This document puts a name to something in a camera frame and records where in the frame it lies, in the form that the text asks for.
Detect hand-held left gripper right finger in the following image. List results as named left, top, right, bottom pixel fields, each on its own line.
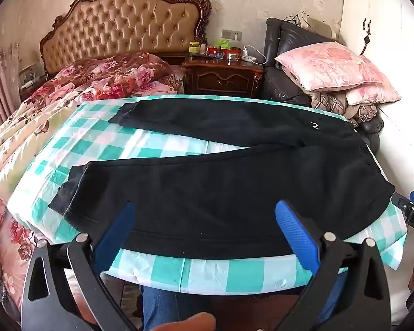
left=275, top=200, right=401, bottom=331

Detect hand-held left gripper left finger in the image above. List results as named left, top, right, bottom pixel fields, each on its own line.
left=21, top=201, right=139, bottom=331

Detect black pants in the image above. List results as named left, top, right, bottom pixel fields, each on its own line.
left=49, top=100, right=396, bottom=260

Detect person's blue jeans leg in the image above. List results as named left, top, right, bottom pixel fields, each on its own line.
left=141, top=272, right=347, bottom=331

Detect green white checkered cloth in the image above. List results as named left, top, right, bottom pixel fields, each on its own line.
left=7, top=94, right=408, bottom=296

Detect small pink floral pillow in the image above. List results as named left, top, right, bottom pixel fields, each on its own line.
left=345, top=83, right=401, bottom=106

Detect folded plaid blanket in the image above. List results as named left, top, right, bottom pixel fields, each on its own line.
left=310, top=90, right=378, bottom=128

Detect cream floral bedsheet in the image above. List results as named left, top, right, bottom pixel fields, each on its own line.
left=0, top=100, right=87, bottom=318

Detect white wardrobe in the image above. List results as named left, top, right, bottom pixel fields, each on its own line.
left=340, top=0, right=414, bottom=321

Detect large pink floral pillow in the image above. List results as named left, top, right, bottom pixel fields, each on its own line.
left=274, top=41, right=383, bottom=92

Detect red floral quilt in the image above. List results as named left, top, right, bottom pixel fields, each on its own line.
left=21, top=52, right=186, bottom=111

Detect dark wooden nightstand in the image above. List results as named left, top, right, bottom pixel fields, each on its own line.
left=182, top=55, right=266, bottom=98

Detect pink curtain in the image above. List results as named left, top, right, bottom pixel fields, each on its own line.
left=0, top=7, right=25, bottom=142

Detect black leather armchair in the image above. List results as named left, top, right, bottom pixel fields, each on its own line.
left=260, top=17, right=383, bottom=152

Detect beige bag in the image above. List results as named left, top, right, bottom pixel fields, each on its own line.
left=296, top=11, right=339, bottom=41

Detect tufted leather carved headboard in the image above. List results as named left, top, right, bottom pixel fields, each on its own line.
left=39, top=0, right=212, bottom=74

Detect white charger with cable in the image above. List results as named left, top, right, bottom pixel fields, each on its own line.
left=241, top=44, right=267, bottom=66

